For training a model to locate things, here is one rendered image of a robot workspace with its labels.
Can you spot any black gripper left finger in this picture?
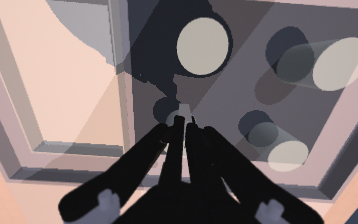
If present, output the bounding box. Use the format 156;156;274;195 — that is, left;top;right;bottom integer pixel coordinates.
58;103;186;224

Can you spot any shallow rectangular tray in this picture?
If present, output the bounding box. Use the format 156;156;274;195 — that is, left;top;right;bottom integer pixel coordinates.
0;0;130;158

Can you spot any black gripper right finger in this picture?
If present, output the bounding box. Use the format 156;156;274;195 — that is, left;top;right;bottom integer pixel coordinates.
184;104;325;224

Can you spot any translucent grey cylinder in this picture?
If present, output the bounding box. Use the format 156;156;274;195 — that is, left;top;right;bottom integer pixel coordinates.
164;110;197;158
177;17;229;75
248;122;308;172
276;37;358;91

